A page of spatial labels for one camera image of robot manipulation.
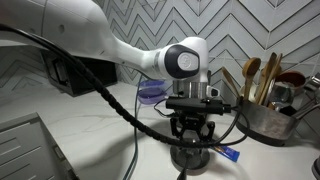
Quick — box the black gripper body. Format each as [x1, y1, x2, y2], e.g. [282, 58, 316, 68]
[173, 112, 212, 137]

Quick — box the round silver metal plate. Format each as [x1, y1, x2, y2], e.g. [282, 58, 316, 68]
[169, 145, 212, 172]

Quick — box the blue snack packet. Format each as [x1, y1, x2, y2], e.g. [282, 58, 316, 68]
[213, 144, 241, 164]

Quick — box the purple plastic container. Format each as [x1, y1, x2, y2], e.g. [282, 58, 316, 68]
[137, 78, 167, 106]

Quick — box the narrow wooden spatula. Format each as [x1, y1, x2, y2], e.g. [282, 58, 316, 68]
[221, 66, 242, 100]

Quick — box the metal utensil holder pot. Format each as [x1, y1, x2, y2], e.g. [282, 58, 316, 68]
[235, 95, 302, 148]

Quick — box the round wooden spoon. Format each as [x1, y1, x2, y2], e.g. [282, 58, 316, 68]
[242, 56, 263, 101]

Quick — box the wide wooden spatula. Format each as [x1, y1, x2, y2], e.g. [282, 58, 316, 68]
[254, 51, 285, 106]

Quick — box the brown red bowl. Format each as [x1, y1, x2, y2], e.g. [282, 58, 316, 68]
[275, 70, 307, 98]

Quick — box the black microwave oven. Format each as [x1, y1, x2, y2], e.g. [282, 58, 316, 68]
[40, 49, 118, 98]

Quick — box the black coffee maker power cord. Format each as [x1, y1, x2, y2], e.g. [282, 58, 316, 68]
[152, 97, 178, 120]

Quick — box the dark blue cable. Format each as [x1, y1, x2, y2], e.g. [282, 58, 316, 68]
[121, 73, 144, 180]

